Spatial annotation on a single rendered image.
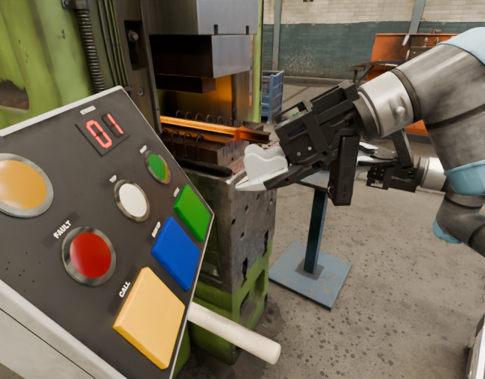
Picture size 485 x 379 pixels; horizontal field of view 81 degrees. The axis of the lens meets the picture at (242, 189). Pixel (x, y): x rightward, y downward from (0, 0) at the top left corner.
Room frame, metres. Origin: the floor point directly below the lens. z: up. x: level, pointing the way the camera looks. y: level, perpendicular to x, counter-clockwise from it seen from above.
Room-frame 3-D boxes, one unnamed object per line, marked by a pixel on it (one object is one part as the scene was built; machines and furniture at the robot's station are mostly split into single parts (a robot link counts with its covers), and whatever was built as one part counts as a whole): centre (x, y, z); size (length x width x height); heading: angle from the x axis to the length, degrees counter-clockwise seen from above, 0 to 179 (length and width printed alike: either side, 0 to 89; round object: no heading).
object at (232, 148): (0.94, 0.21, 0.96); 0.42 x 0.20 x 0.09; 61
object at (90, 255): (0.21, 0.14, 1.09); 0.05 x 0.03 x 0.04; 151
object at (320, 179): (1.28, -0.41, 0.68); 0.40 x 0.30 x 0.02; 146
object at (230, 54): (0.94, 0.21, 1.22); 0.42 x 0.20 x 0.10; 61
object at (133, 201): (0.31, 0.14, 1.09); 0.05 x 0.03 x 0.04; 151
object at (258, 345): (0.50, 0.11, 0.62); 0.44 x 0.05 x 0.05; 61
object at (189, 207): (0.40, 0.09, 1.01); 0.07 x 0.05 x 0.07; 176
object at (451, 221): (0.56, -0.52, 0.88); 0.11 x 0.08 x 0.11; 12
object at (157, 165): (0.41, 0.13, 1.09); 0.05 x 0.03 x 0.04; 151
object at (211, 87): (0.98, 0.23, 1.14); 0.30 x 0.07 x 0.06; 61
